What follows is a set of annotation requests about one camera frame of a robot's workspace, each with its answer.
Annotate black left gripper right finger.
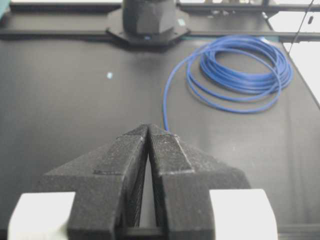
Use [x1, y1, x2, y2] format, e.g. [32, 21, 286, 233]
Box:
[148, 124, 251, 240]

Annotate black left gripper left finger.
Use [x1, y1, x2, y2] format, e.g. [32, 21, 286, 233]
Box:
[34, 124, 148, 240]

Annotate blue LAN cable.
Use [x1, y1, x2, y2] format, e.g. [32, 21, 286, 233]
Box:
[162, 34, 293, 132]

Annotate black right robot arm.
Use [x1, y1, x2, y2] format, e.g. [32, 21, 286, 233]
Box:
[110, 0, 250, 240]

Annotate white tape marker centre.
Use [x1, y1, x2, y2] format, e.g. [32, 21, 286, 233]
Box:
[106, 72, 113, 79]

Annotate black aluminium frame rail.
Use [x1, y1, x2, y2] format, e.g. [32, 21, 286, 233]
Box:
[0, 0, 320, 46]

